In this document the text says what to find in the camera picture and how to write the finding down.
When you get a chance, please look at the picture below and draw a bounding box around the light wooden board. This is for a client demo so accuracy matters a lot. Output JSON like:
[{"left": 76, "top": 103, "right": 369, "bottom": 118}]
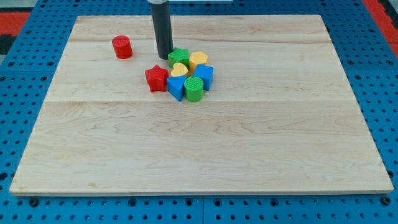
[{"left": 9, "top": 15, "right": 394, "bottom": 197}]

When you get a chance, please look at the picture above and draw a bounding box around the blue triangle block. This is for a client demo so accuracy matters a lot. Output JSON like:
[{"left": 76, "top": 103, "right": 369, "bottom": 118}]
[{"left": 167, "top": 75, "right": 187, "bottom": 101}]

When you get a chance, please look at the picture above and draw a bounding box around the green cylinder block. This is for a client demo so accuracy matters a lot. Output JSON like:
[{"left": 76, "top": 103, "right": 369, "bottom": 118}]
[{"left": 183, "top": 77, "right": 204, "bottom": 102}]

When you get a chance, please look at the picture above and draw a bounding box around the red cylinder block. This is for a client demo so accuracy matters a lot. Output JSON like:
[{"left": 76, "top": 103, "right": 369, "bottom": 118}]
[{"left": 112, "top": 35, "right": 133, "bottom": 59}]

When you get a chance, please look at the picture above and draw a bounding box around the blue cube block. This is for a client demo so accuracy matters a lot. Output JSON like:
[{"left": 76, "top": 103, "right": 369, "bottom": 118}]
[{"left": 193, "top": 65, "right": 214, "bottom": 91}]

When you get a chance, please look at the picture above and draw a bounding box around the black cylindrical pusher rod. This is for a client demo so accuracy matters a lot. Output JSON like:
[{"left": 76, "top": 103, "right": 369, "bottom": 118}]
[{"left": 148, "top": 0, "right": 174, "bottom": 60}]

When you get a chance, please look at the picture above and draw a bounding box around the red star block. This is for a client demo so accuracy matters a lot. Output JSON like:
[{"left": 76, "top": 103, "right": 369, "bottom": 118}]
[{"left": 145, "top": 65, "right": 169, "bottom": 92}]

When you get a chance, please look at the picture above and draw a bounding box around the yellow heart block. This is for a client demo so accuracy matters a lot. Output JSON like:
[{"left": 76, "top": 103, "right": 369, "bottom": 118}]
[
  {"left": 189, "top": 51, "right": 208, "bottom": 73},
  {"left": 170, "top": 62, "right": 189, "bottom": 77}
]

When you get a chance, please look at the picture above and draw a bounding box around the green star block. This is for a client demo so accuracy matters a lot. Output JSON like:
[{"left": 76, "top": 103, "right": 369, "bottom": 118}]
[{"left": 168, "top": 47, "right": 190, "bottom": 68}]

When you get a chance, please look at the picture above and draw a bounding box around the yellow heart block lower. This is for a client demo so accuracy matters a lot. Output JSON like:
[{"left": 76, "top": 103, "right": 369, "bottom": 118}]
[{"left": 170, "top": 62, "right": 189, "bottom": 77}]

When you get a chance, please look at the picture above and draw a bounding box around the yellow heart block upper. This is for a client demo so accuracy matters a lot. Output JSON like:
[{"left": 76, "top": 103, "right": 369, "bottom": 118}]
[{"left": 189, "top": 51, "right": 208, "bottom": 73}]

